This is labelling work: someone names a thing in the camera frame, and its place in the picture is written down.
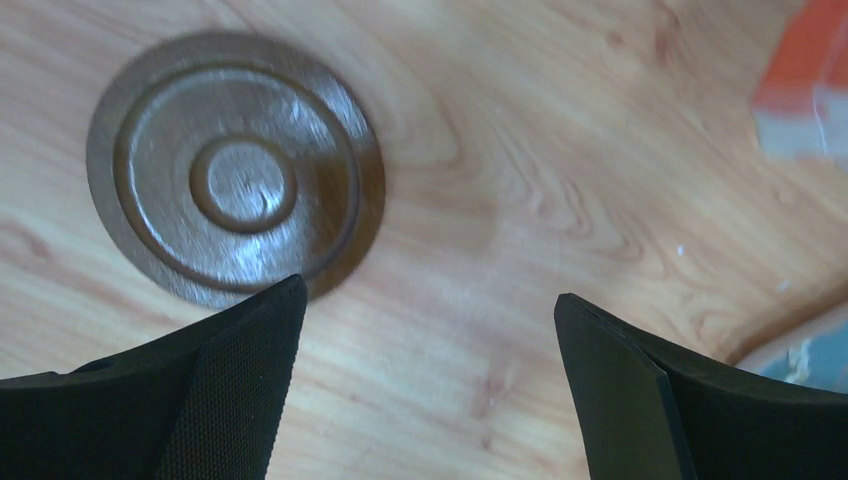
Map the blue floral serving tray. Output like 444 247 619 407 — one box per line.
736 303 847 394

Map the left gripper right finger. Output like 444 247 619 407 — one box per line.
554 293 847 479

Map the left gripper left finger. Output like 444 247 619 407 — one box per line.
1 276 307 479

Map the brown round coaster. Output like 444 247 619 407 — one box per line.
86 30 386 309

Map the floral fabric bag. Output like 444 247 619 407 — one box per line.
751 1 847 169

